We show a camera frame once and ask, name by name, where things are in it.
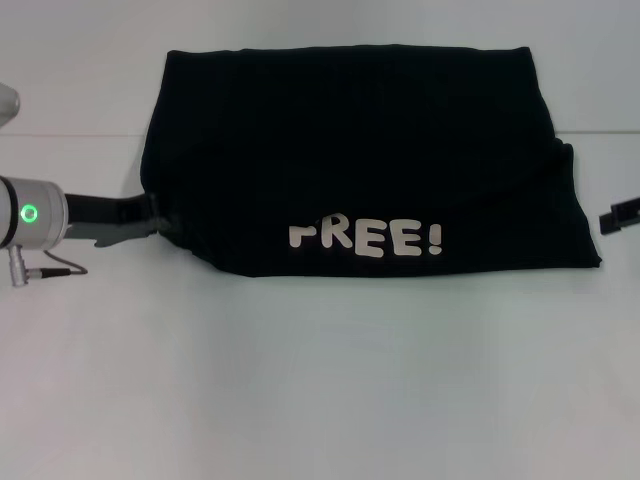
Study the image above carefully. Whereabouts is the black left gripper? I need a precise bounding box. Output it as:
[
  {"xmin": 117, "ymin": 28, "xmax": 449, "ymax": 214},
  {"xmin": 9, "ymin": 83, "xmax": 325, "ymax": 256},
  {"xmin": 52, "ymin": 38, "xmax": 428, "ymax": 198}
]
[{"xmin": 63, "ymin": 192, "xmax": 174, "ymax": 250}]

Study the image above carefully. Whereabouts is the black shirt with white print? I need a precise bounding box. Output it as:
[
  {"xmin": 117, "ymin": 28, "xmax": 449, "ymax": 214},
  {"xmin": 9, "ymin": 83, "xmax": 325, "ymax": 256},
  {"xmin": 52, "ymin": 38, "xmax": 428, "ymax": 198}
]
[{"xmin": 139, "ymin": 45, "xmax": 604, "ymax": 279}]

